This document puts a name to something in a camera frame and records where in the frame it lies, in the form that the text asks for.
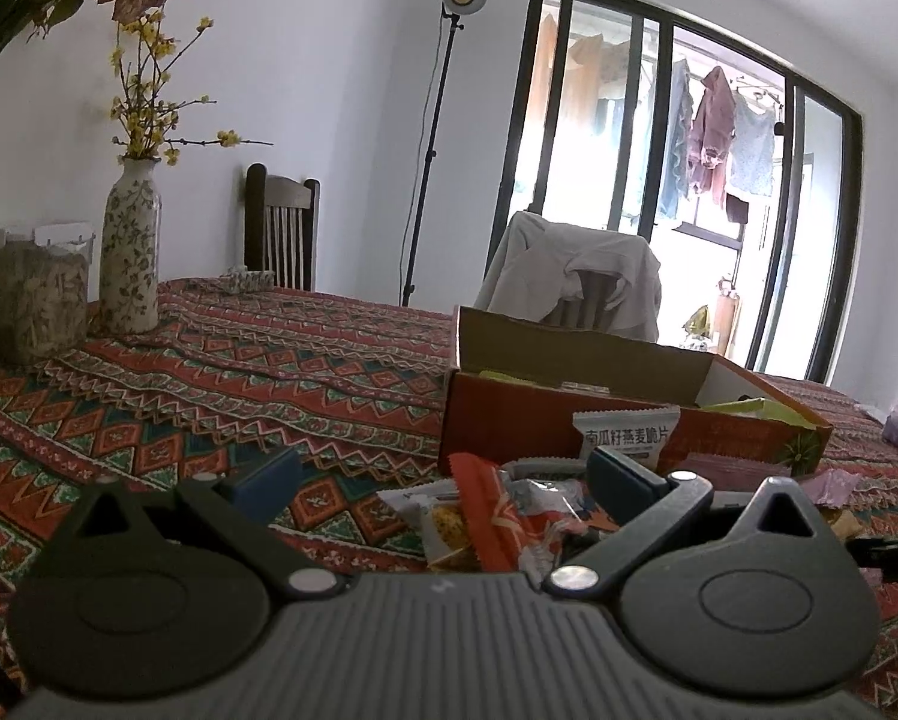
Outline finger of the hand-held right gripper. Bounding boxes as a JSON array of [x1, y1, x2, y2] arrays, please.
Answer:
[[845, 536, 898, 582]]

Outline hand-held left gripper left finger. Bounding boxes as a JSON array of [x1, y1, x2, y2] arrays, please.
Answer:
[[66, 448, 341, 602]]

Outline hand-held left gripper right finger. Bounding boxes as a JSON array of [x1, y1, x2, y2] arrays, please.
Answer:
[[545, 446, 825, 602]]

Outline orange cardboard box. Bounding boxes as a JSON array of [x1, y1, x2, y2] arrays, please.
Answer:
[[439, 305, 834, 477]]

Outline pile of snack packets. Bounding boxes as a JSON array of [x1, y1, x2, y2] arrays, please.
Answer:
[[377, 369, 881, 571]]

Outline chair under jacket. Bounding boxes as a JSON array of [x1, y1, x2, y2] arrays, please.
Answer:
[[554, 270, 616, 331]]

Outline wooden board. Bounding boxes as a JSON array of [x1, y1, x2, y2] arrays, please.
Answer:
[[714, 279, 742, 357]]

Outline patterned tissue box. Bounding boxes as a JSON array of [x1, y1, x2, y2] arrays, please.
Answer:
[[220, 268, 276, 292]]

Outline white jacket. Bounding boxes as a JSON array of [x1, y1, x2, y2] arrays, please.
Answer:
[[473, 211, 661, 344]]

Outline dark wooden chair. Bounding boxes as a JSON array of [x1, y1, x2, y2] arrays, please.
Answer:
[[244, 163, 321, 292]]

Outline floral ceramic vase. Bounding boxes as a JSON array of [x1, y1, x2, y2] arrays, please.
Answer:
[[100, 157, 163, 335]]

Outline clear storage jar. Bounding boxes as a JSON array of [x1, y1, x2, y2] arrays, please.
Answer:
[[0, 223, 96, 366]]

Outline hanging blue pants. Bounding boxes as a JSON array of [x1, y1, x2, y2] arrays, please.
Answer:
[[659, 56, 696, 220]]

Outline hanging light blue shirt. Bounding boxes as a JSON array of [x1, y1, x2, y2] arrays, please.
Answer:
[[726, 86, 780, 197]]

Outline hanging maroon shirt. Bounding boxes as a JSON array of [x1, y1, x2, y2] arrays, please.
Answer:
[[687, 66, 736, 209]]

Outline black light stand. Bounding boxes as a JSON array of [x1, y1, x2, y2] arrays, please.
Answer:
[[400, 0, 489, 308]]

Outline yellow flower branches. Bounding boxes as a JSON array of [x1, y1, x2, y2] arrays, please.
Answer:
[[110, 11, 274, 166]]

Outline hanging beige shirt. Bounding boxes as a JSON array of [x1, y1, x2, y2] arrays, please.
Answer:
[[569, 34, 645, 137]]

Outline black sliding door frame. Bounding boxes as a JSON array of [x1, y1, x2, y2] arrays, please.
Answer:
[[486, 0, 866, 391]]

